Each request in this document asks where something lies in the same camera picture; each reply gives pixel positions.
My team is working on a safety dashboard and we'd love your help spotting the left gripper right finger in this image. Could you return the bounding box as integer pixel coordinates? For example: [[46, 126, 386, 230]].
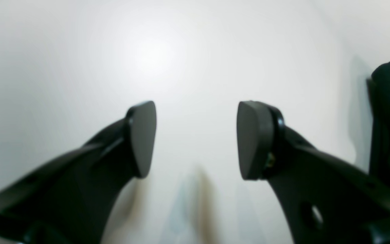
[[237, 101, 390, 244]]

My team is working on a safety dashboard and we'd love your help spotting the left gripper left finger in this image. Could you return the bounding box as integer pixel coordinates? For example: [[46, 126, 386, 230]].
[[0, 101, 157, 244]]

